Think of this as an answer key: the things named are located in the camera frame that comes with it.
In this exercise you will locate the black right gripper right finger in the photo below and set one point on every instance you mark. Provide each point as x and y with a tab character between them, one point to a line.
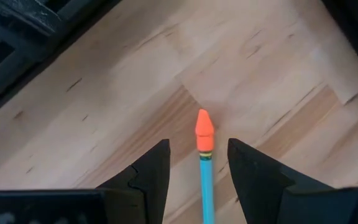
256	186

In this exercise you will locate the teal pencil orange eraser cap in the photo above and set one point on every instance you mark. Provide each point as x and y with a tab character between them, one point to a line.
207	174

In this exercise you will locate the black aluminium table frame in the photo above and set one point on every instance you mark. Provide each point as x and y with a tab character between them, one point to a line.
26	62

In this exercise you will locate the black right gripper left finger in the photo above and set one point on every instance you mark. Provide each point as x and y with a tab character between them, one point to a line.
149	186

